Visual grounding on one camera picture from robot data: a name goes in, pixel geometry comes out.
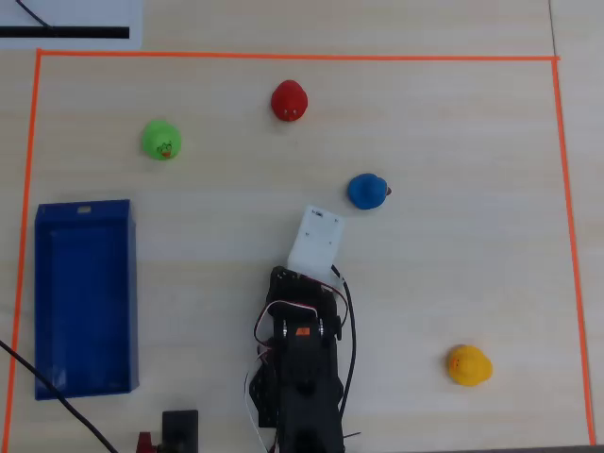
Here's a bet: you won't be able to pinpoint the white board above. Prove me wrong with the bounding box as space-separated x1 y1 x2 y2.
0 0 143 51

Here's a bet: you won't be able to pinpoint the black camera cable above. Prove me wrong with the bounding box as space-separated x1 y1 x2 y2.
329 264 359 418

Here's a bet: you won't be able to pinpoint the black strip on board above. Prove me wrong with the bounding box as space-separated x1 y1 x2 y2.
0 26 130 40

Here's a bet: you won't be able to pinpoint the thick black cable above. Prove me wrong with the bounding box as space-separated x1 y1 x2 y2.
0 338 120 453

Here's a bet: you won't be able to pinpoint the red white servo wires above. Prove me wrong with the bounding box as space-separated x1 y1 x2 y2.
243 301 320 453

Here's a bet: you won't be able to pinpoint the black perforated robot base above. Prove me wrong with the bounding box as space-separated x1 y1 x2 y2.
246 365 284 428

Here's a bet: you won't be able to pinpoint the yellow rubber duck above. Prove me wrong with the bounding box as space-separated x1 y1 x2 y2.
446 344 495 388

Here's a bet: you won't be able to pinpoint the white camera housing box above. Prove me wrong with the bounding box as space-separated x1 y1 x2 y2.
286 204 346 286

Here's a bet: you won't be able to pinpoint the green rubber duck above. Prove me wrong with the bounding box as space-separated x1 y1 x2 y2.
141 119 183 162

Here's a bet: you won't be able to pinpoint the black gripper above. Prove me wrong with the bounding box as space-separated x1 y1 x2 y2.
265 265 344 342

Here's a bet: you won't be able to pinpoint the orange tape boundary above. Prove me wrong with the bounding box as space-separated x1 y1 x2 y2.
2 48 597 453

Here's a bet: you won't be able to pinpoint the thin black cable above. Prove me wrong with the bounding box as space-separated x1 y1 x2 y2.
15 0 57 30

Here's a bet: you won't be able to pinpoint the red rubber duck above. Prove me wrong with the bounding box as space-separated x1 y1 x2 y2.
270 79 310 123

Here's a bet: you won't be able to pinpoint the black table clamp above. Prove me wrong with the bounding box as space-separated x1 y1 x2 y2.
161 409 200 453

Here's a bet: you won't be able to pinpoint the blue rubber duck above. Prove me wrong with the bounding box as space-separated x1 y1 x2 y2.
347 173 394 210

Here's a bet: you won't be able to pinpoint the blue plastic box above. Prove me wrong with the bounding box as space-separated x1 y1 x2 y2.
33 198 141 402

